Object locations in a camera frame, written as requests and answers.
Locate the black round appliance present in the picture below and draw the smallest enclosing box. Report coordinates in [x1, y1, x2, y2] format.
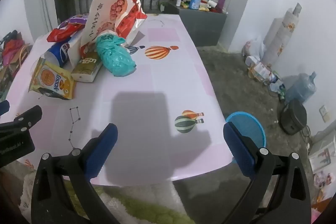
[277, 99, 307, 135]

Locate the blue water jug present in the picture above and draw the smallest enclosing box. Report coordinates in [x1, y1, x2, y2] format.
[285, 72, 318, 104]

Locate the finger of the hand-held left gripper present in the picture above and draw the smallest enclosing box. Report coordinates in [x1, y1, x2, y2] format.
[0, 105, 43, 136]
[0, 100, 10, 117]

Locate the yellow snack packet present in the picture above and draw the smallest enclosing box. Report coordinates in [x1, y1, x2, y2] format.
[28, 57, 77, 101]

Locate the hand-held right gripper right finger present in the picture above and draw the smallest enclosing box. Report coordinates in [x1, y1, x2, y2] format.
[223, 122, 315, 224]

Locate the red cloth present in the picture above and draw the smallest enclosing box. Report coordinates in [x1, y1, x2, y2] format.
[3, 39, 25, 59]

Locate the white green tissue packet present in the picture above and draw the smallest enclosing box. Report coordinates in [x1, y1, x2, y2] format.
[71, 52, 103, 83]

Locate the teal plastic bag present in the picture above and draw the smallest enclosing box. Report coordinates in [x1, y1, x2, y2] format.
[95, 34, 137, 77]

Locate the red clear plastic wrapper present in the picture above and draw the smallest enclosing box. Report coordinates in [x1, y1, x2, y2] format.
[47, 24, 86, 43]

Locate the clear bottle blue label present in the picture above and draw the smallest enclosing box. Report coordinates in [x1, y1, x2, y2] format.
[43, 40, 72, 68]

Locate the cardboard box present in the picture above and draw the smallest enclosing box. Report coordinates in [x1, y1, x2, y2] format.
[0, 64, 16, 93]

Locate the printed wallpaper roll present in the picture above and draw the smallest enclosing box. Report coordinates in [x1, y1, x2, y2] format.
[262, 3, 302, 67]

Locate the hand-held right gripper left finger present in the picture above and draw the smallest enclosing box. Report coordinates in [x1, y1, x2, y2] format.
[31, 123, 118, 224]

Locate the grey cabinet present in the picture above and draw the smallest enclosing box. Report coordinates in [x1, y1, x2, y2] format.
[164, 2, 227, 47]

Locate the purple snack bag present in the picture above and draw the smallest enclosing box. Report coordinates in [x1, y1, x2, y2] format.
[56, 14, 91, 30]

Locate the blue plastic basket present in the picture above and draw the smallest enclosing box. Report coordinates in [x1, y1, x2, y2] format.
[225, 112, 266, 164]

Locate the red white plastic bag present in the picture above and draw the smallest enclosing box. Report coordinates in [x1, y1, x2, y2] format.
[79, 0, 148, 56]

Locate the wall socket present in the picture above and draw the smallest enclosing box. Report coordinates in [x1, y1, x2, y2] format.
[319, 105, 332, 123]

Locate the pile of paper cartons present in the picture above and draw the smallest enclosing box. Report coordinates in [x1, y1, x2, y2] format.
[245, 56, 285, 88]

